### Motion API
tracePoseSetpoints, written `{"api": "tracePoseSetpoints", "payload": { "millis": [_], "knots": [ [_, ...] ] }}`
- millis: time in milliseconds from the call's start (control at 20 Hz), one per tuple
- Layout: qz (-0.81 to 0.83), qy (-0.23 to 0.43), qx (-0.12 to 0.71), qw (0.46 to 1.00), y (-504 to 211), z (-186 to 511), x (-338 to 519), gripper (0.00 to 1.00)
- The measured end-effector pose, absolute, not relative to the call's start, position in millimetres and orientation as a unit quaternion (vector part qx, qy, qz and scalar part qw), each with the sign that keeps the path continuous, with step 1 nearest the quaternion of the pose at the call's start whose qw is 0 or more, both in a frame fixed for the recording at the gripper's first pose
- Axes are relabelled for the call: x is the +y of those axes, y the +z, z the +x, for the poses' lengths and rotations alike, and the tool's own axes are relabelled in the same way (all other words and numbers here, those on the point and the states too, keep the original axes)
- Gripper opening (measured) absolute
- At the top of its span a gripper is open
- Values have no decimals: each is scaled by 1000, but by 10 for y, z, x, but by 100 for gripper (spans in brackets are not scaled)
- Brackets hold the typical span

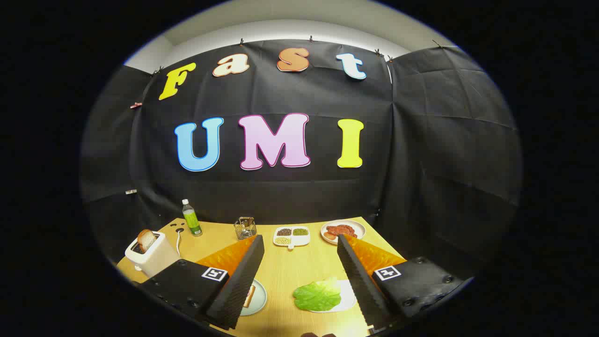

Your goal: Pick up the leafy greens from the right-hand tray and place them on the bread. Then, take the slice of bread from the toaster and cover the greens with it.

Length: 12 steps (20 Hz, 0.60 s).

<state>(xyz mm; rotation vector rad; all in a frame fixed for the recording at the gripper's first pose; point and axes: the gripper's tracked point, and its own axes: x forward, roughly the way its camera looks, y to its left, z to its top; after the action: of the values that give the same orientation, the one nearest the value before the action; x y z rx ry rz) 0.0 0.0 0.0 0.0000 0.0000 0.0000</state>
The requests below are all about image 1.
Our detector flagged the green lettuce leaf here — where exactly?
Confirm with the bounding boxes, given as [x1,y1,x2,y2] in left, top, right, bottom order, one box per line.
[293,277,342,312]

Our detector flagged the white oval plate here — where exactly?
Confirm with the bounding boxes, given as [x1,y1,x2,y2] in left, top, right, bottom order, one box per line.
[321,220,366,245]

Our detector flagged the white divided dish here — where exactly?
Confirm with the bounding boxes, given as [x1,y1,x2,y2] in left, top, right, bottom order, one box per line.
[273,226,311,250]

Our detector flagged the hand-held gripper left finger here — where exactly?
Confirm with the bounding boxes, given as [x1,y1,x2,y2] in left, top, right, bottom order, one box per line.
[140,235,265,330]

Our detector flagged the brown toast slice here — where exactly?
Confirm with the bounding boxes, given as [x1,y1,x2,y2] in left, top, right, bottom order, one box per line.
[137,229,158,253]

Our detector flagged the white square plate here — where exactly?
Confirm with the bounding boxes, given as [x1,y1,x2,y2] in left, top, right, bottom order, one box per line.
[307,279,358,313]

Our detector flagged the black backdrop cloth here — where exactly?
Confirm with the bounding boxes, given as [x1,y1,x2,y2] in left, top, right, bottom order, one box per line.
[80,39,522,281]

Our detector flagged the metal wire utensil holder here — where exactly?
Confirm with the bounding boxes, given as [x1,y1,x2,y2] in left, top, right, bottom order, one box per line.
[234,217,257,240]

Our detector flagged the cream white toaster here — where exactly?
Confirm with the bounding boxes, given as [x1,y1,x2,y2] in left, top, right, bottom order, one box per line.
[124,230,181,278]

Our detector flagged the green label water bottle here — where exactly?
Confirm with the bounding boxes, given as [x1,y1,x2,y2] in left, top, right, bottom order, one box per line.
[182,199,203,237]

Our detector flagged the light green round plate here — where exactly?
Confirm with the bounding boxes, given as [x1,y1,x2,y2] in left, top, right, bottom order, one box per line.
[240,279,268,316]

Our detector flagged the brown cooked meat piece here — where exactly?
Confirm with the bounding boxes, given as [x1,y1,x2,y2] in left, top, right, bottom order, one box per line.
[326,225,358,238]

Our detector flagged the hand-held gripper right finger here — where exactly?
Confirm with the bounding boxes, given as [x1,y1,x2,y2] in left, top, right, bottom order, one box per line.
[337,234,464,335]

